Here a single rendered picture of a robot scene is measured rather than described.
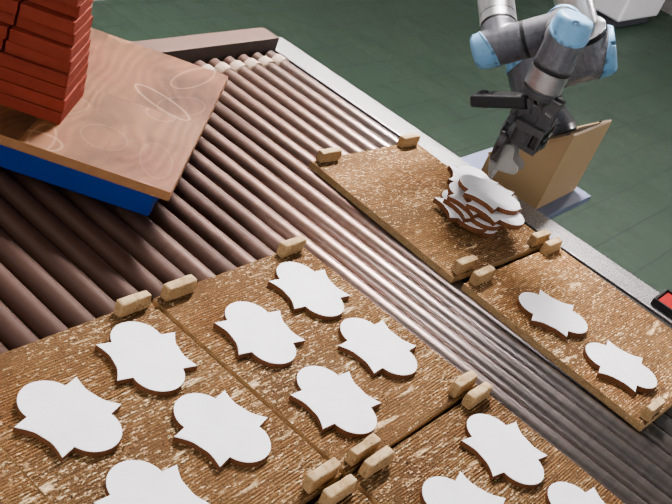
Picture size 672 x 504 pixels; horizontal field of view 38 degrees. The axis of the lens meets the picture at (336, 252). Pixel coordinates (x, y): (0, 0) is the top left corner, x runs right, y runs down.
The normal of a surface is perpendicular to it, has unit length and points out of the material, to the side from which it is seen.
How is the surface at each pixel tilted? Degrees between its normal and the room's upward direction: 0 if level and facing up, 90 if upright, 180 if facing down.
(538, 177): 90
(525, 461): 0
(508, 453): 0
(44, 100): 90
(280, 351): 0
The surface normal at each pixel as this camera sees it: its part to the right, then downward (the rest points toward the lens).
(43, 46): -0.10, 0.52
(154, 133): 0.32, -0.79
